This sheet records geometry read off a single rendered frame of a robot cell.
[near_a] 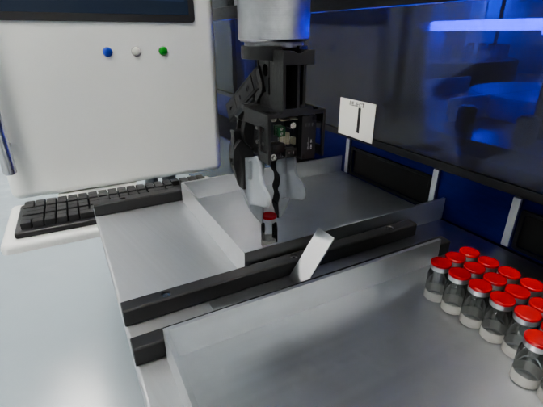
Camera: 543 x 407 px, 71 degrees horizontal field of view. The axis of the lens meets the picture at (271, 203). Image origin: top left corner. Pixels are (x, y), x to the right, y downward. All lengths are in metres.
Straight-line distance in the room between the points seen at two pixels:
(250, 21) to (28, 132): 0.68
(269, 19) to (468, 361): 0.36
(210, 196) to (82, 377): 1.13
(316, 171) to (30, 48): 0.63
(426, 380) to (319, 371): 0.09
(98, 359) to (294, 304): 1.38
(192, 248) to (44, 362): 1.33
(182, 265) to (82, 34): 0.61
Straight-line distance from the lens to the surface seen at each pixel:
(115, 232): 0.61
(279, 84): 0.40
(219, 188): 0.69
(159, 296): 0.42
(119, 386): 1.60
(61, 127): 0.98
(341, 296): 0.44
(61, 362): 1.77
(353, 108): 0.65
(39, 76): 0.97
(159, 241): 0.56
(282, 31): 0.40
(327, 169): 0.80
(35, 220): 0.83
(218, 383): 0.35
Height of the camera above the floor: 1.15
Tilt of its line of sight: 24 degrees down
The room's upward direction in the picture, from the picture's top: straight up
